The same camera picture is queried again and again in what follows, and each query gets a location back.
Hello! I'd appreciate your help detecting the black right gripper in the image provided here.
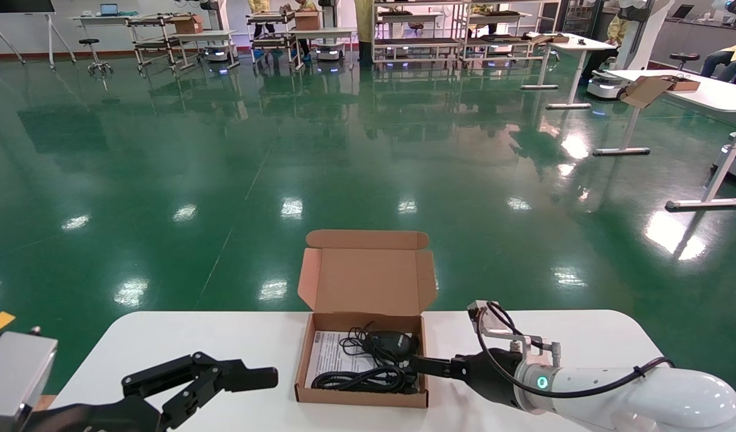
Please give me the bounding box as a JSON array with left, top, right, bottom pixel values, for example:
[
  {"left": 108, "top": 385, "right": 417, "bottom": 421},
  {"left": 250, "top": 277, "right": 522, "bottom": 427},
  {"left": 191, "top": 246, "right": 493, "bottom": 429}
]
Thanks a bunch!
[{"left": 409, "top": 347, "right": 526, "bottom": 412}]

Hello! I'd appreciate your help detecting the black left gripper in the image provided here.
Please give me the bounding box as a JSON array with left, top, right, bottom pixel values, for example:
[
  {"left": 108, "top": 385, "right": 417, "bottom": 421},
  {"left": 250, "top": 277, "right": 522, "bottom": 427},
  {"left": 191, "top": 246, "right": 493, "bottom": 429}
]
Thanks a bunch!
[{"left": 20, "top": 352, "right": 279, "bottom": 432}]

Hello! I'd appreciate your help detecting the cardboard storage box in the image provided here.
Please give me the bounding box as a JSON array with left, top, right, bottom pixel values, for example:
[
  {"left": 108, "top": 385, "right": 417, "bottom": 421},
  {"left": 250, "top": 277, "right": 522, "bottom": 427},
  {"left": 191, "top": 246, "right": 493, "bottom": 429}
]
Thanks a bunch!
[{"left": 294, "top": 230, "right": 438, "bottom": 409}]

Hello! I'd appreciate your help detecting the small open cardboard box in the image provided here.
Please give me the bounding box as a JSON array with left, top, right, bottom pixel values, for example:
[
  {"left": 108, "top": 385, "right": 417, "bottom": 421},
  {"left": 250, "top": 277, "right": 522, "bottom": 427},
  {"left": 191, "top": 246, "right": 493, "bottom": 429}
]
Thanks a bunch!
[{"left": 620, "top": 74, "right": 702, "bottom": 109}]

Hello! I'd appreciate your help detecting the black power adapter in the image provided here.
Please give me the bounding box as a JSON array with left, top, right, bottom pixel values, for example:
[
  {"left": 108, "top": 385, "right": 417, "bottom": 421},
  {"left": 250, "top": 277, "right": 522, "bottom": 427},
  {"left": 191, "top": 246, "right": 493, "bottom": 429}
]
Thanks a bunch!
[{"left": 339, "top": 324, "right": 421, "bottom": 368}]

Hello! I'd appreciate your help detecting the white instruction sheet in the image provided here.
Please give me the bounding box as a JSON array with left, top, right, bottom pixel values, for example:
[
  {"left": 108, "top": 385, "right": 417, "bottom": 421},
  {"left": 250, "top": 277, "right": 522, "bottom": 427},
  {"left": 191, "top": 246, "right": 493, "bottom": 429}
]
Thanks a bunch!
[{"left": 305, "top": 330, "right": 419, "bottom": 389}]

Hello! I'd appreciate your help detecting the tall metal shelf rack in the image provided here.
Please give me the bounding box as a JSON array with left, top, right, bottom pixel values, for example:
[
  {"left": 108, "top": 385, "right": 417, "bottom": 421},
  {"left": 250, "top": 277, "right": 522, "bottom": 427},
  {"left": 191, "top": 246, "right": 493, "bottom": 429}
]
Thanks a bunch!
[
  {"left": 464, "top": 0, "right": 562, "bottom": 62},
  {"left": 370, "top": 0, "right": 468, "bottom": 65}
]

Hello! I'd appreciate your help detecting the metal rack cart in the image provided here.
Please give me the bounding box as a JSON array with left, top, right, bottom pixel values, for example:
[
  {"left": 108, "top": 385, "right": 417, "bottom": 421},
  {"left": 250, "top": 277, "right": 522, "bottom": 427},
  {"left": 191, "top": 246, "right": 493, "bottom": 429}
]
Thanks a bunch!
[
  {"left": 246, "top": 10, "right": 303, "bottom": 71},
  {"left": 127, "top": 14, "right": 184, "bottom": 74}
]

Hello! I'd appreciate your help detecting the person in yellow coat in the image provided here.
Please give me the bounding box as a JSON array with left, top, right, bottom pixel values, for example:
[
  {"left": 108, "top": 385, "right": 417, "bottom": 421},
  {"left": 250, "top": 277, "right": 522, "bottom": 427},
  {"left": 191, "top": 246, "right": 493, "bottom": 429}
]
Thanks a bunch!
[
  {"left": 295, "top": 0, "right": 318, "bottom": 61},
  {"left": 354, "top": 0, "right": 376, "bottom": 68},
  {"left": 247, "top": 0, "right": 277, "bottom": 59},
  {"left": 586, "top": 14, "right": 628, "bottom": 79}
]

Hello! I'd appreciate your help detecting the black round stool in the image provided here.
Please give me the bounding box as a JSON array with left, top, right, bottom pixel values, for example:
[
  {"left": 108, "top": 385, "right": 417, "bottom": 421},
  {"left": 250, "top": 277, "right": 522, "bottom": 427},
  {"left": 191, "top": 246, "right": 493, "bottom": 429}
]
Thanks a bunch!
[
  {"left": 669, "top": 52, "right": 701, "bottom": 72},
  {"left": 78, "top": 38, "right": 114, "bottom": 79}
]

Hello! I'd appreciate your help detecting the white column robot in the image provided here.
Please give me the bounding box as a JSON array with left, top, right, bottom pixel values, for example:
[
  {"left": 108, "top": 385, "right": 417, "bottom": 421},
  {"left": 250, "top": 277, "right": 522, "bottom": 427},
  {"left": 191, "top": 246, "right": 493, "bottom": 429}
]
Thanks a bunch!
[{"left": 587, "top": 0, "right": 676, "bottom": 100}]

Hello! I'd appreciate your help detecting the white table with laptop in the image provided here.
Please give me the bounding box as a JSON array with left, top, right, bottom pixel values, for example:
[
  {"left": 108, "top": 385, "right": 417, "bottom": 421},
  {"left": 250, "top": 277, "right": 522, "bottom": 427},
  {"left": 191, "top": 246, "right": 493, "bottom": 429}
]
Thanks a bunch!
[{"left": 70, "top": 14, "right": 164, "bottom": 43}]

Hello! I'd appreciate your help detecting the long white table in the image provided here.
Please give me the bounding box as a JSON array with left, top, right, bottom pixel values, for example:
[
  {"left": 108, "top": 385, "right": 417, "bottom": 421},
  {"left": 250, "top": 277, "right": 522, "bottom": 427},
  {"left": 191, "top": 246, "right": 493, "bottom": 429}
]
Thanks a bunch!
[{"left": 593, "top": 68, "right": 736, "bottom": 212}]

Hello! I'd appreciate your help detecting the seated person yellow coat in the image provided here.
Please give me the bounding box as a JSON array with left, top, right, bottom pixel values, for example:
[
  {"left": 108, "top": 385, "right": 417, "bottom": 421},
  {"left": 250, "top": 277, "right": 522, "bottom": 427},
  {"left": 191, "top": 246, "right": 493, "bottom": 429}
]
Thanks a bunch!
[{"left": 701, "top": 40, "right": 736, "bottom": 83}]

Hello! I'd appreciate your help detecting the black display on stand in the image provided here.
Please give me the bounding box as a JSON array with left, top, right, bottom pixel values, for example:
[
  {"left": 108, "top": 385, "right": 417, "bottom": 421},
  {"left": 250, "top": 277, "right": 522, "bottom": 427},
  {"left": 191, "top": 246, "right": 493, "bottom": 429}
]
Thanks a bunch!
[{"left": 0, "top": 0, "right": 78, "bottom": 70}]

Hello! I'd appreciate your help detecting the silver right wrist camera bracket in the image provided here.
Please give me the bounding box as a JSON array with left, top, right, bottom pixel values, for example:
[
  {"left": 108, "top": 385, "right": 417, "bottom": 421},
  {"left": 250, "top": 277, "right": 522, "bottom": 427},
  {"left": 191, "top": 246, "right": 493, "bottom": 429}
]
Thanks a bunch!
[{"left": 467, "top": 299, "right": 563, "bottom": 368}]

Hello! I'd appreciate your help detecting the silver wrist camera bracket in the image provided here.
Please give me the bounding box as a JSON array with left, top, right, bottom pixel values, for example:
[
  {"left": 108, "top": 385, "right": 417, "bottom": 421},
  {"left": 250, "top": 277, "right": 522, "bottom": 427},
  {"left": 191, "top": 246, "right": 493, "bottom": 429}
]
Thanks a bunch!
[
  {"left": 0, "top": 332, "right": 58, "bottom": 432},
  {"left": 467, "top": 299, "right": 563, "bottom": 368}
]

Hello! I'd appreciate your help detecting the black coiled power cord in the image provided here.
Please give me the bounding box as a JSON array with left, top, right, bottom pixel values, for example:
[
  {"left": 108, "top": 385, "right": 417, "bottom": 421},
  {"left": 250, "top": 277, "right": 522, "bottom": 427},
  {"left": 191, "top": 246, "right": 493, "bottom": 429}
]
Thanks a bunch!
[{"left": 311, "top": 365, "right": 420, "bottom": 395}]

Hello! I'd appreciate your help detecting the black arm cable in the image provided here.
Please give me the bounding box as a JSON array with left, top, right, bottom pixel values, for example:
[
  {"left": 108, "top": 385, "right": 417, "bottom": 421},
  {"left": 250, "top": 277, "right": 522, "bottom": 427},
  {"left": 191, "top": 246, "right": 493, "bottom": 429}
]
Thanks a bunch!
[{"left": 475, "top": 300, "right": 675, "bottom": 400}]

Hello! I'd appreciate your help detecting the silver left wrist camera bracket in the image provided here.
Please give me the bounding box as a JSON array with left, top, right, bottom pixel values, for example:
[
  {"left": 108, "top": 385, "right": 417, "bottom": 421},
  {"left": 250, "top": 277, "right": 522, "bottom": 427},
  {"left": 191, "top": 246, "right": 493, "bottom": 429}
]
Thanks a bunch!
[{"left": 0, "top": 332, "right": 58, "bottom": 432}]

